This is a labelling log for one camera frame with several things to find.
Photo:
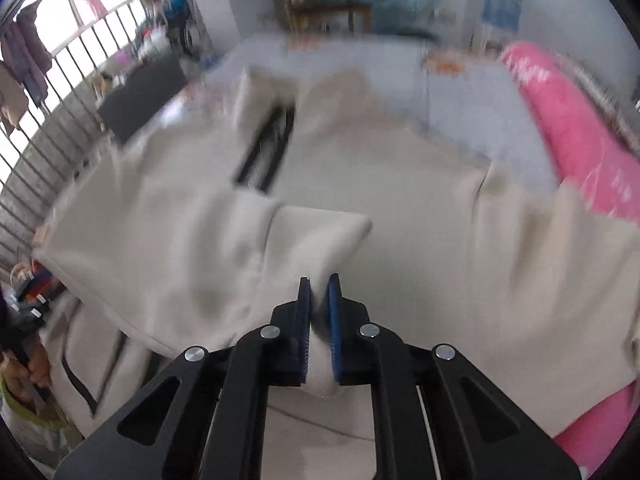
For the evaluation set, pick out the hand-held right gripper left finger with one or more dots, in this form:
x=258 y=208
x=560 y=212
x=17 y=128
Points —
x=303 y=332

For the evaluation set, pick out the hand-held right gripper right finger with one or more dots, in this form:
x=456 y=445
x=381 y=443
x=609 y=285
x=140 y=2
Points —
x=334 y=332

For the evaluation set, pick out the beige jacket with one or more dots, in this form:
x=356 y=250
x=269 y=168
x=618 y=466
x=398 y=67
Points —
x=425 y=260

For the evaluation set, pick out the floral bed sheet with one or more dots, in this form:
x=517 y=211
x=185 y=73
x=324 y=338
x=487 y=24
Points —
x=465 y=100

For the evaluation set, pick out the dark box with clutter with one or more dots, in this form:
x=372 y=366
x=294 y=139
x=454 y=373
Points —
x=140 y=95

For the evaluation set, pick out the pink blanket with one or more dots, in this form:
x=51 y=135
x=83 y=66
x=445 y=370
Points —
x=575 y=125

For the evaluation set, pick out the white water dispenser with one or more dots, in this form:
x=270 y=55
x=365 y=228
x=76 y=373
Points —
x=482 y=32

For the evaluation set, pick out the pile of household clutter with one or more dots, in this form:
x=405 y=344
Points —
x=167 y=15

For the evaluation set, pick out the metal window railing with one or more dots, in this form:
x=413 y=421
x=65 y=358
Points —
x=65 y=60

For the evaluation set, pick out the blue water bottle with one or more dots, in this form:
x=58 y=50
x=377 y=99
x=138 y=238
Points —
x=504 y=2

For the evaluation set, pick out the beige hanging garment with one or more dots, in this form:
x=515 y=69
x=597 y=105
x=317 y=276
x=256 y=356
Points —
x=10 y=100

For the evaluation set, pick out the purple hanging garment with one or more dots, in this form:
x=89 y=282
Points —
x=27 y=55

